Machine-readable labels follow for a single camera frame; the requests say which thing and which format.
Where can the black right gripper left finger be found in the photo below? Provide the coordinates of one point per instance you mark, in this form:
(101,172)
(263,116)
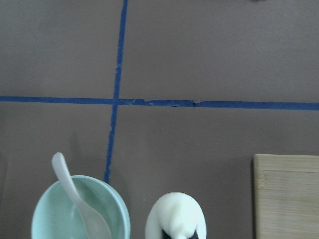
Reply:
(165,235)

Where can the bamboo cutting board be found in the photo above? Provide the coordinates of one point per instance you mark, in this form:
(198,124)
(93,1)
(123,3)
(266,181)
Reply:
(286,190)

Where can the beige spoon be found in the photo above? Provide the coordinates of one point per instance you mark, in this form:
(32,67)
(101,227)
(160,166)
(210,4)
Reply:
(95,225)

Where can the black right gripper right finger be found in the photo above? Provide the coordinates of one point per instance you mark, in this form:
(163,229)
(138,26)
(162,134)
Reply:
(195,235)

